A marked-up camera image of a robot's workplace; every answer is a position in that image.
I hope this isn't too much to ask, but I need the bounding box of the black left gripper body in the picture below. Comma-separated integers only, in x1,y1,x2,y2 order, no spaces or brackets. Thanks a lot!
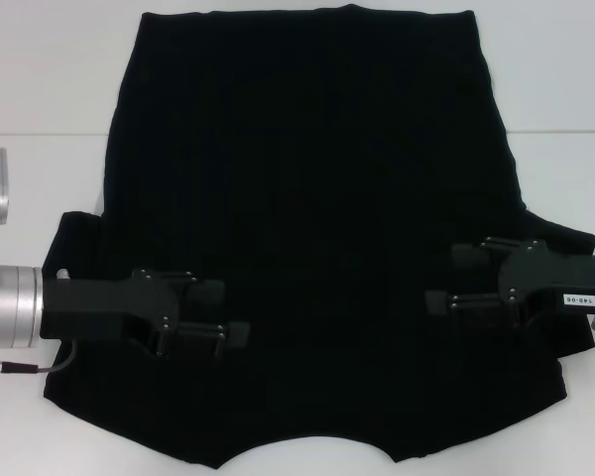
39,269,182,359

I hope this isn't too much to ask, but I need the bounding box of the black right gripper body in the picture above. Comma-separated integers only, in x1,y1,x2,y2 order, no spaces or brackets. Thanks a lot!
497,240,595,339

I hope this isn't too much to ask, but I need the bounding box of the black shirt with white print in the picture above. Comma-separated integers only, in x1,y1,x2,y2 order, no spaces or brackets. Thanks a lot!
39,3,595,476

